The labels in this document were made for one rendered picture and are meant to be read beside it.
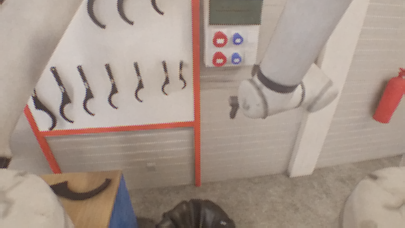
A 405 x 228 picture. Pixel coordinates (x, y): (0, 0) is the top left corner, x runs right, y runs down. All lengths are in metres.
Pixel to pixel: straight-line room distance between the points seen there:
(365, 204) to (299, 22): 0.25
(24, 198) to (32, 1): 0.36
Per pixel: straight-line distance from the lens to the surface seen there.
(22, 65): 0.47
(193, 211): 1.53
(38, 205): 0.29
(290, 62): 0.36
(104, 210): 1.23
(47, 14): 0.51
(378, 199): 0.30
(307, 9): 0.33
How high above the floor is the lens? 1.89
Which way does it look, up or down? 28 degrees down
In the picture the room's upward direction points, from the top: straight up
